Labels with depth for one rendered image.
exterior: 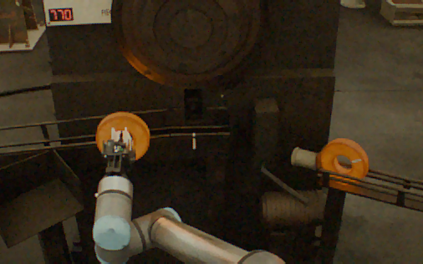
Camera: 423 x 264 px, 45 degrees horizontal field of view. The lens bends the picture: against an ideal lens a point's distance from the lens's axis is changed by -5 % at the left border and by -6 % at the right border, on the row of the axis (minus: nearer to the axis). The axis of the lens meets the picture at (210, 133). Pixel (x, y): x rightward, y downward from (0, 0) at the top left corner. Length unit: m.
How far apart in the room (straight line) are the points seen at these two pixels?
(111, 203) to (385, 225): 1.56
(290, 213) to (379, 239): 0.80
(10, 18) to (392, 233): 3.32
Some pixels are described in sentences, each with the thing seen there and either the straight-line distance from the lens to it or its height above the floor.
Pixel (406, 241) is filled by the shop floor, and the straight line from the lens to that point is 2.53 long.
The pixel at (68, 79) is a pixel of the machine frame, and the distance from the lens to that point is 1.83.
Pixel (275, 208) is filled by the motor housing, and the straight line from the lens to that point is 1.78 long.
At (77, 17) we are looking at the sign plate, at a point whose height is 1.08.
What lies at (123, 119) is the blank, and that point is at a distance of 1.52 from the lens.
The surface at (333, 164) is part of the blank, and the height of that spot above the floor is 0.69.
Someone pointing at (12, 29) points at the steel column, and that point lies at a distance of 4.55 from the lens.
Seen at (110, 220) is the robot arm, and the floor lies 0.81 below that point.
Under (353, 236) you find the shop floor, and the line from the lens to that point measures 2.49.
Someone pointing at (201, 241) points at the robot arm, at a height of 0.83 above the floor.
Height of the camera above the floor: 1.66
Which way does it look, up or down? 32 degrees down
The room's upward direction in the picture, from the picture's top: 1 degrees counter-clockwise
